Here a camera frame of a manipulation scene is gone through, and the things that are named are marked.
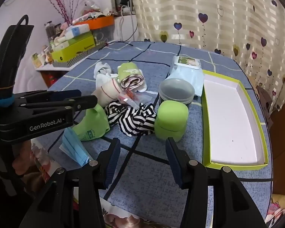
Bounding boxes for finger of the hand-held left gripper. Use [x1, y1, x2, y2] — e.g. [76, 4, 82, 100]
[33, 94, 99, 116]
[15, 89, 83, 105]

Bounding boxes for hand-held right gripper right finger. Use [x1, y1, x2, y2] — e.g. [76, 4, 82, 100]
[165, 137, 268, 228]

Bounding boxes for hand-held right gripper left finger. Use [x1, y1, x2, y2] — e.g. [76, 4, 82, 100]
[19, 137, 121, 228]

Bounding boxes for green sock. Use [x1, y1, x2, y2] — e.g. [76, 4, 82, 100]
[72, 103, 111, 142]

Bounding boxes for beige cloth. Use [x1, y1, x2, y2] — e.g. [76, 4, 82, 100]
[96, 78, 124, 106]

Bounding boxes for black white striped sock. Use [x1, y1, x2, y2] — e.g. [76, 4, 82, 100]
[104, 101, 158, 137]

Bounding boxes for blue face mask stack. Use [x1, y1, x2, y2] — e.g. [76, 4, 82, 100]
[59, 133, 92, 167]

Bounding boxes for green rabbit towel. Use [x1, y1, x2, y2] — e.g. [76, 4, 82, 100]
[117, 62, 148, 93]

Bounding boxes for green white cardboard box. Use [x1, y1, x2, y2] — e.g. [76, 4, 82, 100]
[201, 70, 269, 171]

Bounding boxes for person's left hand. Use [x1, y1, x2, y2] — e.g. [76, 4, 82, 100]
[12, 140, 32, 180]

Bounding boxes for red container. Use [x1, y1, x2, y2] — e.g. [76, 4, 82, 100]
[41, 72, 57, 88]

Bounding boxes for white side cabinet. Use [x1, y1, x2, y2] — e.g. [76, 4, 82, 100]
[34, 62, 73, 72]

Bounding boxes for small green carton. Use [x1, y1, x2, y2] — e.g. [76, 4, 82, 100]
[32, 53, 42, 67]

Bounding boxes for green plastic container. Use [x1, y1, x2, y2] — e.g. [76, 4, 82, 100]
[154, 100, 189, 143]

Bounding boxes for yellow-green cardboard box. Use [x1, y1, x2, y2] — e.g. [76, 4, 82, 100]
[51, 40, 98, 63]

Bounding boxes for clear plastic packet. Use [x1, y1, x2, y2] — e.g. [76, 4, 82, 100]
[118, 92, 155, 108]

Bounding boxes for green white flat box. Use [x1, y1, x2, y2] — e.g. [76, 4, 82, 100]
[60, 32, 95, 49]

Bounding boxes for glass jar dark contents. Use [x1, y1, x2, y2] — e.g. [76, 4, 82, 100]
[45, 21, 55, 40]

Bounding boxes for white blue carton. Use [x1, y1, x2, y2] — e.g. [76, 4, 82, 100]
[65, 24, 91, 40]

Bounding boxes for clear plastic storage bin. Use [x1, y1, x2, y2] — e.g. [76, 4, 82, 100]
[93, 26, 115, 44]

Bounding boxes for clear round plastic container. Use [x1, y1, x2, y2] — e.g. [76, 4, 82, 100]
[159, 78, 196, 105]

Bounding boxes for orange box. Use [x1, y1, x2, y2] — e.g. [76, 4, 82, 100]
[75, 15, 115, 31]

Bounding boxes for pile of plastic packets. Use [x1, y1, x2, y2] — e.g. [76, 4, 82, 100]
[72, 0, 114, 25]

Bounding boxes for blue wet wipes pack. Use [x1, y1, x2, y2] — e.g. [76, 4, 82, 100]
[168, 55, 204, 97]

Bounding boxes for pink decorative branches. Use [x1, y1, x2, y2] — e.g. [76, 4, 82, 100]
[44, 0, 88, 25]

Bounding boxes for wooden wardrobe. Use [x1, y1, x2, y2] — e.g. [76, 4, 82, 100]
[268, 95, 285, 195]

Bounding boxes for plaid floral quilt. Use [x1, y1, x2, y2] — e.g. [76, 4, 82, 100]
[270, 193, 285, 222]

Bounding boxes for cream heart print curtain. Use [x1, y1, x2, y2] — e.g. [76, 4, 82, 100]
[122, 0, 285, 114]

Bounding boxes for black cable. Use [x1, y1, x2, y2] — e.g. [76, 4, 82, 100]
[104, 24, 139, 46]

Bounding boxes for white cable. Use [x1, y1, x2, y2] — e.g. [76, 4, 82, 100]
[119, 5, 136, 42]

